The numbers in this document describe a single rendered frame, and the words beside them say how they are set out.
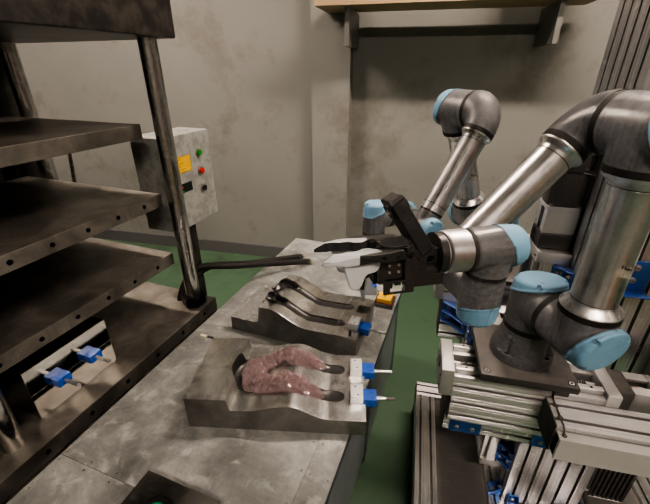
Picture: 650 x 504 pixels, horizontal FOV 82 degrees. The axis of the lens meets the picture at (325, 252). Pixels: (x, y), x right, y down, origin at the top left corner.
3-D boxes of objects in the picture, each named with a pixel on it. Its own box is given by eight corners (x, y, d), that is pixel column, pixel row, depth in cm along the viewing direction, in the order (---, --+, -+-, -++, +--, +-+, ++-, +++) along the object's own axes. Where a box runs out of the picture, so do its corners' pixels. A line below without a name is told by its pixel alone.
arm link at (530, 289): (532, 305, 102) (545, 261, 96) (571, 335, 90) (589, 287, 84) (493, 310, 100) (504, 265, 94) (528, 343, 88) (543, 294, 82)
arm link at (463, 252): (477, 234, 60) (451, 222, 68) (451, 237, 59) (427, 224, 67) (473, 277, 62) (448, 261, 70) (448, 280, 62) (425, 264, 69)
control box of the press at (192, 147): (243, 373, 234) (213, 128, 170) (215, 410, 209) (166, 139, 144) (214, 364, 241) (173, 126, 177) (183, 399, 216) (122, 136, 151)
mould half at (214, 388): (362, 368, 127) (364, 342, 123) (365, 435, 104) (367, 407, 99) (218, 362, 130) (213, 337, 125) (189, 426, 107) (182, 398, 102)
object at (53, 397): (116, 359, 133) (103, 319, 126) (41, 419, 111) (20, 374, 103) (21, 328, 149) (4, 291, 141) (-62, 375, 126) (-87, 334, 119)
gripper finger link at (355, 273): (332, 300, 55) (383, 286, 59) (331, 262, 53) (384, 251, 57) (323, 292, 58) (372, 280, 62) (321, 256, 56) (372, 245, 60)
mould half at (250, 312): (373, 318, 153) (375, 290, 147) (355, 360, 131) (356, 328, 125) (264, 294, 169) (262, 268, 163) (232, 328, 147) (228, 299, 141)
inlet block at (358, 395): (393, 398, 112) (395, 385, 110) (395, 412, 108) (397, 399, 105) (349, 396, 113) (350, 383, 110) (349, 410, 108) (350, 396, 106)
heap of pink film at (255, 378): (327, 360, 122) (327, 341, 119) (324, 404, 106) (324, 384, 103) (249, 357, 124) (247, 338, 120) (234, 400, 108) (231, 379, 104)
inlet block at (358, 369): (390, 372, 122) (391, 359, 119) (391, 384, 117) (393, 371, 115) (349, 370, 122) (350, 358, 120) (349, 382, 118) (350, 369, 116)
